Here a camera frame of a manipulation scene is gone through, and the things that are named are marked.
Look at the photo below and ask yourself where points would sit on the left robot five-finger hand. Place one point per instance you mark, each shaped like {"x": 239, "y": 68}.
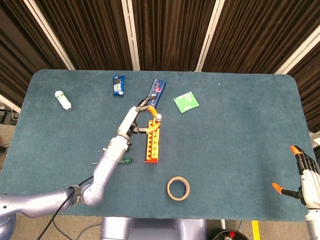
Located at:
{"x": 127, "y": 122}

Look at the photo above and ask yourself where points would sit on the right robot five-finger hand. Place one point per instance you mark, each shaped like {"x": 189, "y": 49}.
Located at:
{"x": 310, "y": 182}

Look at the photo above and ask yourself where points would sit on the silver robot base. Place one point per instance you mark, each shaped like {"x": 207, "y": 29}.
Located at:
{"x": 150, "y": 230}

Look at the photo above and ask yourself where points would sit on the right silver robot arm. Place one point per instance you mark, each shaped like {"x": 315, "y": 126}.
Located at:
{"x": 313, "y": 222}

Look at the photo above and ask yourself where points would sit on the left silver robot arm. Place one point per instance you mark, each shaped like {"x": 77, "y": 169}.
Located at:
{"x": 100, "y": 175}

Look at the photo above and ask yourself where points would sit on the orange screwdriver bit holder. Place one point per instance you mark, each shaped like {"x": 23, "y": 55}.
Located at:
{"x": 152, "y": 150}

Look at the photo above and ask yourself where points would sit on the bulky green black screwdriver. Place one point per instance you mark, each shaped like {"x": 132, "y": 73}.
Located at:
{"x": 126, "y": 160}

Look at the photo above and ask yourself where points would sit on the slim green black screwdriver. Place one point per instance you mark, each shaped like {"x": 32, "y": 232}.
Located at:
{"x": 99, "y": 151}

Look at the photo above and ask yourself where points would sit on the blue cookie packet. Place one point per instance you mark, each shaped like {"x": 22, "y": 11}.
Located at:
{"x": 118, "y": 86}

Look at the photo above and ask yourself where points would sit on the blue printed pencil box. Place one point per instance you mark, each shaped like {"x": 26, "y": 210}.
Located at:
{"x": 158, "y": 87}

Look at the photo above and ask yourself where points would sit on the green sachet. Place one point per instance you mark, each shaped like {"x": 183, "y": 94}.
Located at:
{"x": 186, "y": 102}

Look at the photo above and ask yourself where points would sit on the white bottle green label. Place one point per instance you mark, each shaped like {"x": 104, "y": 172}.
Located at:
{"x": 62, "y": 100}

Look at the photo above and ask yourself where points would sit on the brown curtain panel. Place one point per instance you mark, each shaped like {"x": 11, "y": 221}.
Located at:
{"x": 172, "y": 32}
{"x": 20, "y": 50}
{"x": 95, "y": 32}
{"x": 310, "y": 95}
{"x": 262, "y": 32}

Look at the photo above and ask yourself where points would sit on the clear yellowish tape roll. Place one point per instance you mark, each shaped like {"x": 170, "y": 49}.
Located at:
{"x": 178, "y": 198}

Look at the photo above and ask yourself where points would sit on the black round floor object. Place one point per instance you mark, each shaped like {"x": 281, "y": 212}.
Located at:
{"x": 225, "y": 236}

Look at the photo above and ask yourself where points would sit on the dark floor power strip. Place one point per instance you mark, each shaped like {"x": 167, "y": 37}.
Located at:
{"x": 5, "y": 116}

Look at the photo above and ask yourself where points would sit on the white partition post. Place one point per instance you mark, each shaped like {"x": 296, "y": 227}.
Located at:
{"x": 208, "y": 37}
{"x": 131, "y": 37}
{"x": 300, "y": 53}
{"x": 10, "y": 105}
{"x": 50, "y": 35}

